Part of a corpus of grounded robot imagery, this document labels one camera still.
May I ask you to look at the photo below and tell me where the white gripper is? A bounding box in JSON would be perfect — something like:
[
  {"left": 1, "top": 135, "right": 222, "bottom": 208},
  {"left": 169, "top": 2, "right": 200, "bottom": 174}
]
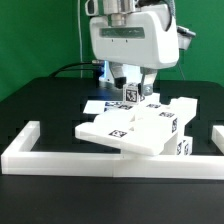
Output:
[{"left": 90, "top": 8, "right": 179, "bottom": 96}]

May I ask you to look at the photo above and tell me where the white tagged cube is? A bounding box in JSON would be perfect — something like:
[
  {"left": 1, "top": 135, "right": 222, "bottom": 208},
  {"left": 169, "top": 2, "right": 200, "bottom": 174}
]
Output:
[{"left": 123, "top": 83, "right": 139, "bottom": 105}]

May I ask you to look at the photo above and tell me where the white H-shaped chair back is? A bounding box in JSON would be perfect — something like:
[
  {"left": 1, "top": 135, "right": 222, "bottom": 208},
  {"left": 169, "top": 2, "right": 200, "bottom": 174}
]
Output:
[{"left": 75, "top": 103, "right": 178, "bottom": 156}]

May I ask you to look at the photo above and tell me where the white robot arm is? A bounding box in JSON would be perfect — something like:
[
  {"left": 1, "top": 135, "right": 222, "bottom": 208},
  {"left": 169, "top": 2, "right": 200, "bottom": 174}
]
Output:
[{"left": 85, "top": 0, "right": 179, "bottom": 95}]

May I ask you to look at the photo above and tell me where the white tag base sheet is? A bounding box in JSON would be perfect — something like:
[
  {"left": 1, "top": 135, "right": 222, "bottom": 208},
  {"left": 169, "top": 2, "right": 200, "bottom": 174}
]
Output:
[{"left": 82, "top": 93, "right": 160, "bottom": 115}]

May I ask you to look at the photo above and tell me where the white block right edge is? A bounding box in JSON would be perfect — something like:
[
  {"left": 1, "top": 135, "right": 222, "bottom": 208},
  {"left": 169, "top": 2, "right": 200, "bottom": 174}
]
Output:
[{"left": 212, "top": 125, "right": 224, "bottom": 154}]

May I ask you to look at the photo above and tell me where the white U-shaped fence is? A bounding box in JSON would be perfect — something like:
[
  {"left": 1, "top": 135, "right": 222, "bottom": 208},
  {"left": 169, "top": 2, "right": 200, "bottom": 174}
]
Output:
[{"left": 1, "top": 121, "right": 224, "bottom": 180}]

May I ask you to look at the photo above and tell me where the black cable bundle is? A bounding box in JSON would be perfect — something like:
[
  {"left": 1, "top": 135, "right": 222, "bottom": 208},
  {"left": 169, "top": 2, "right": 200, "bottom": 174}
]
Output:
[{"left": 49, "top": 60, "right": 105, "bottom": 78}]

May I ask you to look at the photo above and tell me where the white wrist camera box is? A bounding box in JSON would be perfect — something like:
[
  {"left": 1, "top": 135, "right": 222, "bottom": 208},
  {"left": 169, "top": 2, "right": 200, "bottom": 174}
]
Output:
[{"left": 177, "top": 26, "right": 196, "bottom": 50}]

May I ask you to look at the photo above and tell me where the white cable on wall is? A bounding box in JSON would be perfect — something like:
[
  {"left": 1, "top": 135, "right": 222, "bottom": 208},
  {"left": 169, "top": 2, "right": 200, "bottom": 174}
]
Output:
[{"left": 77, "top": 0, "right": 84, "bottom": 79}]

